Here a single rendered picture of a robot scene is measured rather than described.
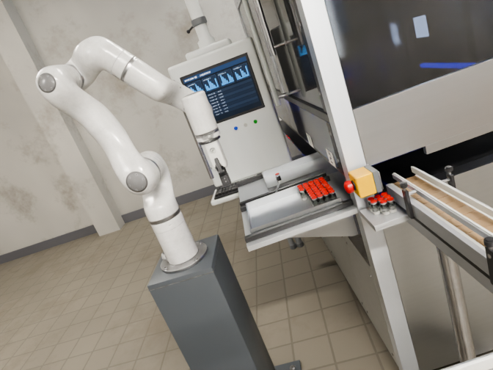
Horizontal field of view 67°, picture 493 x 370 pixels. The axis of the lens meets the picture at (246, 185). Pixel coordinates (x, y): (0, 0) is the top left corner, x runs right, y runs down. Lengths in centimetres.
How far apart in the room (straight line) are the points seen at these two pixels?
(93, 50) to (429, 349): 163
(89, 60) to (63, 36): 368
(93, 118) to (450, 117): 114
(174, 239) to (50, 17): 398
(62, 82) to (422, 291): 142
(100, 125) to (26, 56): 370
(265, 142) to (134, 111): 279
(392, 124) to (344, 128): 15
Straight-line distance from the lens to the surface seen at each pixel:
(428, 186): 126
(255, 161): 223
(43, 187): 551
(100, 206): 505
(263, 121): 217
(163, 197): 135
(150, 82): 124
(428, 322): 167
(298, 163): 190
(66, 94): 128
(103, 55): 128
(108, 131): 130
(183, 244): 138
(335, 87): 119
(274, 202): 156
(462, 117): 138
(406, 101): 128
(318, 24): 118
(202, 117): 123
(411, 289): 155
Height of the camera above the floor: 148
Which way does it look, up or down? 18 degrees down
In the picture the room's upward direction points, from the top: 21 degrees counter-clockwise
